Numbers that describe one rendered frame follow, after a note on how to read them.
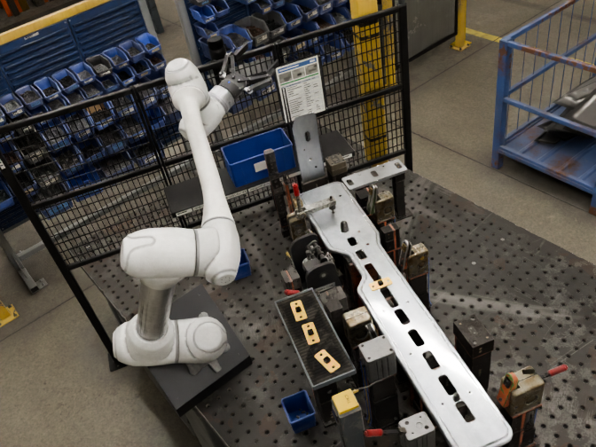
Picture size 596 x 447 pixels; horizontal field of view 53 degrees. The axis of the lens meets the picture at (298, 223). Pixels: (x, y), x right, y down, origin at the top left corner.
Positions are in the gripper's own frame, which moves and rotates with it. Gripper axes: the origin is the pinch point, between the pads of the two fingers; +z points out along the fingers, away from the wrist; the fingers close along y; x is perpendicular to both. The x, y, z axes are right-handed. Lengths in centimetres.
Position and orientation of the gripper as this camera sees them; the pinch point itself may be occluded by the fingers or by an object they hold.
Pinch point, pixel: (260, 55)
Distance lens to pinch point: 223.2
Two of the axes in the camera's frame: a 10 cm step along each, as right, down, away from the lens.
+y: 8.2, 5.2, -2.5
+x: -0.1, -4.3, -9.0
